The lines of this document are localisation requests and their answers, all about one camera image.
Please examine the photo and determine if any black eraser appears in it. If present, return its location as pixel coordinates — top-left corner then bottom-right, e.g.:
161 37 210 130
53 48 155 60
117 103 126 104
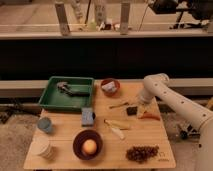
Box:
126 107 138 116

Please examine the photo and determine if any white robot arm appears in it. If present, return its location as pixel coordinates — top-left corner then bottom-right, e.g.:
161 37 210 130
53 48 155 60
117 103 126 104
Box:
138 73 213 171

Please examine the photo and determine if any white object in red bowl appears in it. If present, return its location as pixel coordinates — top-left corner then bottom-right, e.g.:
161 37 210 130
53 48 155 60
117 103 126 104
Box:
102 81 117 93

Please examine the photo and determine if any small red bowl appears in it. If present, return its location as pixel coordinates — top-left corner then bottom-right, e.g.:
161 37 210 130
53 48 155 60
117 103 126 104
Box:
101 78 120 97

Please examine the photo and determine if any dark brown bowl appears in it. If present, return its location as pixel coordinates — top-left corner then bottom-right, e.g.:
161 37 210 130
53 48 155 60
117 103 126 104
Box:
73 130 103 160

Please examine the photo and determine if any orange carrot toy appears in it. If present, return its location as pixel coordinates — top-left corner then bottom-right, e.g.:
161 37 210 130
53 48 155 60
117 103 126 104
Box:
138 113 160 121

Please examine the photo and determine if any small wooden spoon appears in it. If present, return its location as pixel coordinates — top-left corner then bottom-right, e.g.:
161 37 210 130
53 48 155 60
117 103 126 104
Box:
109 102 130 109

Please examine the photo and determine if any bunch of dark grapes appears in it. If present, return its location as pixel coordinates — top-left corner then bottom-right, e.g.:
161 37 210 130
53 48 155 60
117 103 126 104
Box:
126 146 159 163

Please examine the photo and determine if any blue sponge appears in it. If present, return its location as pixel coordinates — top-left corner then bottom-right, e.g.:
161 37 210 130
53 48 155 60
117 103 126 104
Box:
81 108 96 126

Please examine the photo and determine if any orange ball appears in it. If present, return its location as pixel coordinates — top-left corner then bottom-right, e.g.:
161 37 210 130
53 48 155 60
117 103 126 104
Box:
82 139 97 155

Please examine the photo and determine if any green plastic tray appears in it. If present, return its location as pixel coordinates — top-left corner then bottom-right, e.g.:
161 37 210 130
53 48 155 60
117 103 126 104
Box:
39 76 94 113

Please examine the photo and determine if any grey tool in tray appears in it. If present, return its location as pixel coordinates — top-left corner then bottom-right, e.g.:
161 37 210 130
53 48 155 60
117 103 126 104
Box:
57 82 89 97

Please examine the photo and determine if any blue cup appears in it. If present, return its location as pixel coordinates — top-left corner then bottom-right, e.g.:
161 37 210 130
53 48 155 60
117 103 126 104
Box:
37 117 53 134

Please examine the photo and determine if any white ribbed cup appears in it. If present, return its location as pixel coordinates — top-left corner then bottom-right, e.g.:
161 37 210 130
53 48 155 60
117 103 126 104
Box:
31 136 53 159

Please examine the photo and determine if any right grey post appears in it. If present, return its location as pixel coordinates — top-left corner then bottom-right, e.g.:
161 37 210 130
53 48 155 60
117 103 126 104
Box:
120 2 130 35

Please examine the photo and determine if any grey post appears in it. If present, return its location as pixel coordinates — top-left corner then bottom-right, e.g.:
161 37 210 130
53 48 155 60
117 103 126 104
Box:
120 2 130 35
55 1 70 36

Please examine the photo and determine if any black camera on stand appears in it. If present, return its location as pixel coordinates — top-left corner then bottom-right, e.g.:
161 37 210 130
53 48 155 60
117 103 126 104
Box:
148 0 213 29

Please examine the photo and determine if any left grey post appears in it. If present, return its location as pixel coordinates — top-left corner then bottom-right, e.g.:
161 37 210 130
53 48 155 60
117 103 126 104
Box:
55 1 70 36

